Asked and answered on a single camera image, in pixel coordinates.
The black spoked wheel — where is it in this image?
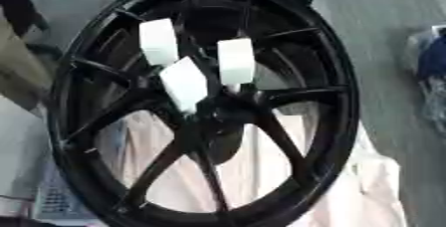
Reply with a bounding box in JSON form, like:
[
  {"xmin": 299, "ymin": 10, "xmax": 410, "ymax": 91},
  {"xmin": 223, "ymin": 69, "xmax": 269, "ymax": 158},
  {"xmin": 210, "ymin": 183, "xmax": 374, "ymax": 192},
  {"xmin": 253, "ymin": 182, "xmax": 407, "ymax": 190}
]
[{"xmin": 45, "ymin": 0, "xmax": 362, "ymax": 227}]

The grey keypad device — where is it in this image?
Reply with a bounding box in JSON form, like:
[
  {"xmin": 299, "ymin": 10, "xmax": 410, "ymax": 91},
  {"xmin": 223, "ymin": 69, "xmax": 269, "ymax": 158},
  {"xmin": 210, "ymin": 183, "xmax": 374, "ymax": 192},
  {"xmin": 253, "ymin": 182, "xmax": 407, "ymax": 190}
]
[{"xmin": 31, "ymin": 165, "xmax": 98, "ymax": 221}]

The blue bag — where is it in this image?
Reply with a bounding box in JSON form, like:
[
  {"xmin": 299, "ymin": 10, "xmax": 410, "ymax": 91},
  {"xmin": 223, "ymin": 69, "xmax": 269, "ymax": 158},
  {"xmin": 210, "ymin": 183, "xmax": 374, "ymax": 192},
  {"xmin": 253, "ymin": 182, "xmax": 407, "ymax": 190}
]
[{"xmin": 404, "ymin": 23, "xmax": 446, "ymax": 131}]

